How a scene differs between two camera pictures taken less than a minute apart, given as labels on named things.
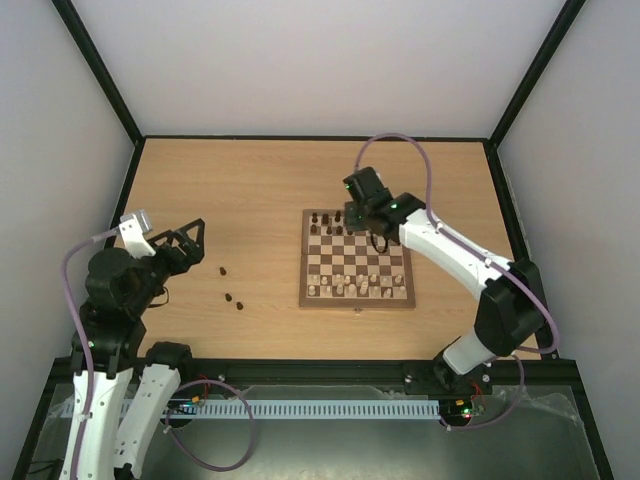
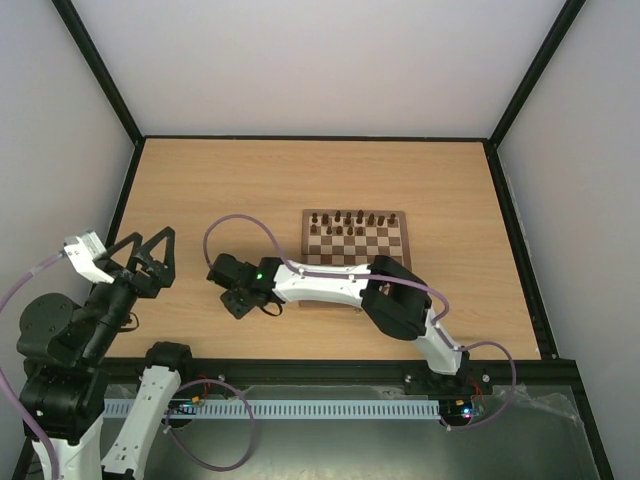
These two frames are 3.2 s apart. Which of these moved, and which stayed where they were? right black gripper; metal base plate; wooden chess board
Moved: right black gripper
Stayed: metal base plate; wooden chess board
